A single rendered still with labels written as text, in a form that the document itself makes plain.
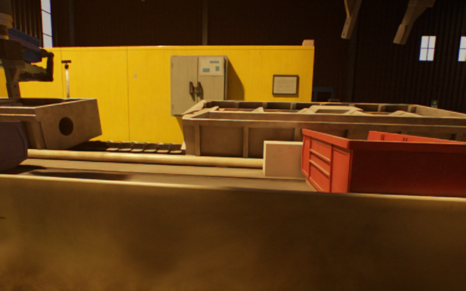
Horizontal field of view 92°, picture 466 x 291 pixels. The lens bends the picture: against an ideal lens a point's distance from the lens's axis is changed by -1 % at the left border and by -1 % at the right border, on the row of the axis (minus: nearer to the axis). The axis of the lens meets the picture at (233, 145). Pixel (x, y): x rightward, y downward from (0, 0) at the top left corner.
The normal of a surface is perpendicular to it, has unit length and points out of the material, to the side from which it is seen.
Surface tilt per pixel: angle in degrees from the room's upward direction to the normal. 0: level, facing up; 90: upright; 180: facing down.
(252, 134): 100
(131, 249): 91
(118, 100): 90
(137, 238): 91
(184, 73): 90
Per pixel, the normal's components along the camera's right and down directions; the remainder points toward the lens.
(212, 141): -0.10, 0.29
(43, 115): 1.00, 0.04
